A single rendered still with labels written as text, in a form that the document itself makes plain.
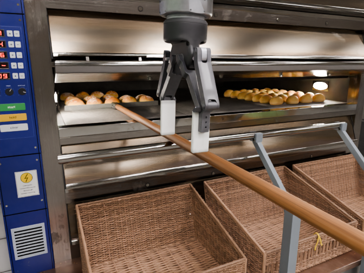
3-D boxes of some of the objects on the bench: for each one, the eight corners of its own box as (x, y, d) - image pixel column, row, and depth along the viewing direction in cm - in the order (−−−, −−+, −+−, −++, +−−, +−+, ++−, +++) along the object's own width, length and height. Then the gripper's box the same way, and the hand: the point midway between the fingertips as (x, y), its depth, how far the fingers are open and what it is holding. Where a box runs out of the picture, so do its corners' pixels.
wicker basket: (78, 260, 133) (72, 203, 126) (190, 230, 156) (190, 181, 150) (97, 352, 90) (90, 274, 84) (248, 293, 113) (252, 228, 107)
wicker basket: (200, 228, 158) (201, 180, 151) (280, 207, 182) (284, 164, 175) (261, 290, 115) (266, 225, 109) (356, 250, 139) (364, 196, 133)
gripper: (141, 25, 60) (141, 130, 64) (202, 4, 38) (195, 164, 43) (175, 28, 63) (173, 128, 68) (249, 10, 41) (238, 159, 46)
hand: (182, 136), depth 55 cm, fingers open, 13 cm apart
